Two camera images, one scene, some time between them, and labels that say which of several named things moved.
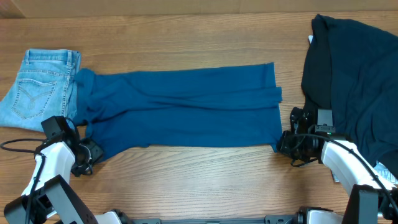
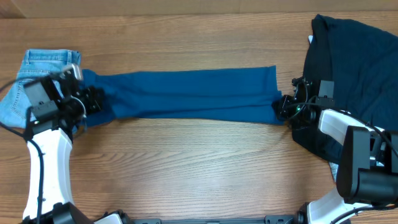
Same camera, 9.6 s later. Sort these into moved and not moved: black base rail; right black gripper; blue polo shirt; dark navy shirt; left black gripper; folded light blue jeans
Moved: right black gripper; left black gripper; blue polo shirt
Not moved: folded light blue jeans; dark navy shirt; black base rail
